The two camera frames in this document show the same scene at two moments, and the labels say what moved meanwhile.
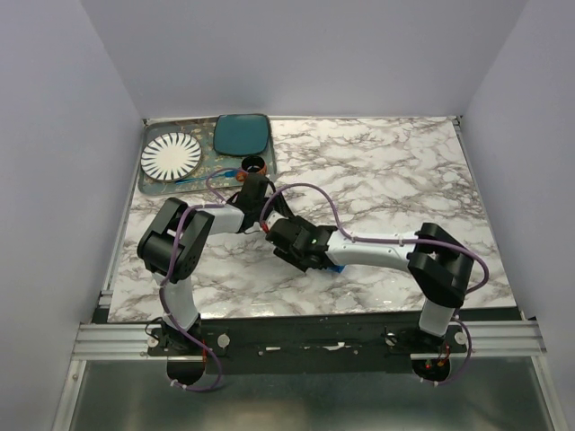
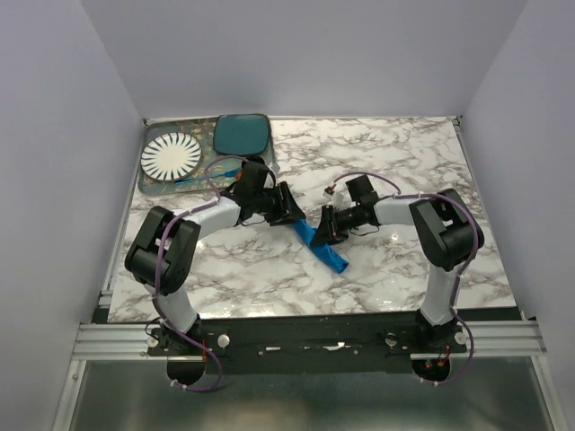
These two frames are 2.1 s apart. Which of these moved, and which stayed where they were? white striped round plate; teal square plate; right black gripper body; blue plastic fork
Moved: right black gripper body
Stayed: teal square plate; white striped round plate; blue plastic fork
